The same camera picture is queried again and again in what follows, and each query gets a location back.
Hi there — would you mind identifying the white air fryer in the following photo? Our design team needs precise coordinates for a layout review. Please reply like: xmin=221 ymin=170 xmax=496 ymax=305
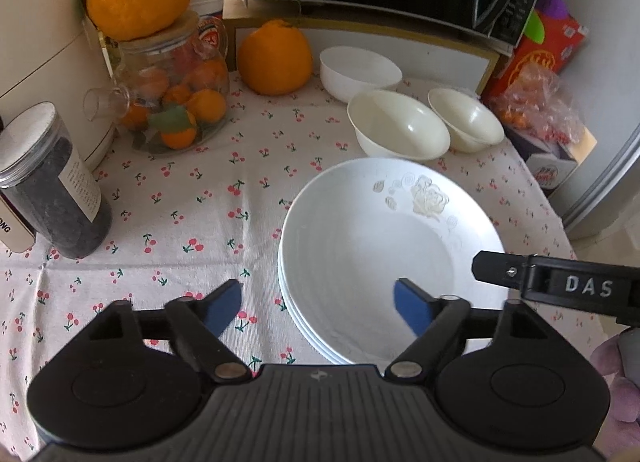
xmin=0 ymin=0 xmax=121 ymax=255

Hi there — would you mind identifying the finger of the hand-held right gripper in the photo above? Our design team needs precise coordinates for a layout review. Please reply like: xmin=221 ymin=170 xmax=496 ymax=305
xmin=472 ymin=250 xmax=532 ymax=288

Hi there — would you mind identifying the white refrigerator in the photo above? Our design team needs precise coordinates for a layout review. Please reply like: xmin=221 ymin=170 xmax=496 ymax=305
xmin=550 ymin=0 xmax=640 ymax=240

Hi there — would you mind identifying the white bowl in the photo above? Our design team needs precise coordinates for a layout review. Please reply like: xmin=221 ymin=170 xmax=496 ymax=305
xmin=320 ymin=45 xmax=403 ymax=104

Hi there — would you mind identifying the red gift box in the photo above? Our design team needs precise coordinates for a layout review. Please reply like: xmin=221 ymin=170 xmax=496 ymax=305
xmin=482 ymin=17 xmax=588 ymax=103

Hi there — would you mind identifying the small cream bowl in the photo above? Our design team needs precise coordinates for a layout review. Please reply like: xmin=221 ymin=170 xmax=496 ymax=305
xmin=427 ymin=87 xmax=506 ymax=153

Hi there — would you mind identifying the glass mug with red print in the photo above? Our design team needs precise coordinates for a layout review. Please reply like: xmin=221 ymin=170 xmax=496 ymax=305
xmin=192 ymin=14 xmax=229 ymax=60

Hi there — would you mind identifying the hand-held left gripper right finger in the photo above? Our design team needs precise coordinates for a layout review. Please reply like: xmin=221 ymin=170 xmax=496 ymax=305
xmin=384 ymin=278 xmax=553 ymax=383

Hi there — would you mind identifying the white flower print plate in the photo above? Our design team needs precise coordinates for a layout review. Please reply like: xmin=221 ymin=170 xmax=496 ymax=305
xmin=279 ymin=158 xmax=507 ymax=365

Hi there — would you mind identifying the white and dark cardboard box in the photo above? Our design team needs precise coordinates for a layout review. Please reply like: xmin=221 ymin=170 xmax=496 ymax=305
xmin=510 ymin=112 xmax=598 ymax=190

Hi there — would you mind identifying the clear jar with dark contents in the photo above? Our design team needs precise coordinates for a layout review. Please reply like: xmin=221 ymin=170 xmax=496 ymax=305
xmin=0 ymin=102 xmax=113 ymax=260

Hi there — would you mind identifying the large cream bowl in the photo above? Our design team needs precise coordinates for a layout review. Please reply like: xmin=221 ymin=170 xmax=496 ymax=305
xmin=347 ymin=89 xmax=451 ymax=161

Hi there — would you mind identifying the plastic bag of fruit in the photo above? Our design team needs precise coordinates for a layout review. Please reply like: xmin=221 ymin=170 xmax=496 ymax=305
xmin=490 ymin=64 xmax=583 ymax=143

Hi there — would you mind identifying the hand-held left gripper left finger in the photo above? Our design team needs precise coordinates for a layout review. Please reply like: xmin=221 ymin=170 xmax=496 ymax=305
xmin=89 ymin=278 xmax=252 ymax=384

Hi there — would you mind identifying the glass jar with tangerines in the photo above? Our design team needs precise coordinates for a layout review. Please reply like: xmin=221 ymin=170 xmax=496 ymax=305
xmin=83 ymin=9 xmax=231 ymax=155

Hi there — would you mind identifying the person's right hand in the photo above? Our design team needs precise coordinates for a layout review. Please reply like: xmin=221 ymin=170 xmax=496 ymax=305
xmin=590 ymin=334 xmax=640 ymax=423

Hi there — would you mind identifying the cherry print tablecloth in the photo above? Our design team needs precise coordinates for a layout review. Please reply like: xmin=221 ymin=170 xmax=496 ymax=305
xmin=0 ymin=67 xmax=616 ymax=462

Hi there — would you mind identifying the green toy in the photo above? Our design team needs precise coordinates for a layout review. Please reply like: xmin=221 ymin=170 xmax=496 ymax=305
xmin=522 ymin=9 xmax=544 ymax=48

